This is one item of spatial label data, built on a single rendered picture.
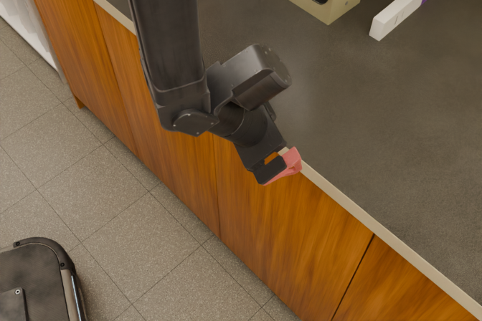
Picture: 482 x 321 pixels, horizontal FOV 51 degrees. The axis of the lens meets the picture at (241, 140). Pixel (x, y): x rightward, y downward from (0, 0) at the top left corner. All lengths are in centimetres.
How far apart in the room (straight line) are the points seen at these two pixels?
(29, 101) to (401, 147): 177
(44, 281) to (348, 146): 104
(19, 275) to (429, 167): 121
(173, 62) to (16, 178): 172
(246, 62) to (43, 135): 174
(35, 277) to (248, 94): 119
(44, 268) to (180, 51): 126
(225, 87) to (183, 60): 11
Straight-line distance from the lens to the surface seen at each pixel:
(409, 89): 105
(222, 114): 60
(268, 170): 68
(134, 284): 183
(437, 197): 92
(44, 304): 162
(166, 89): 50
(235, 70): 58
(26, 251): 171
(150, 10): 42
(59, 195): 206
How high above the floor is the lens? 169
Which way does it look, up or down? 54 degrees down
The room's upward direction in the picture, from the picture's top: straight up
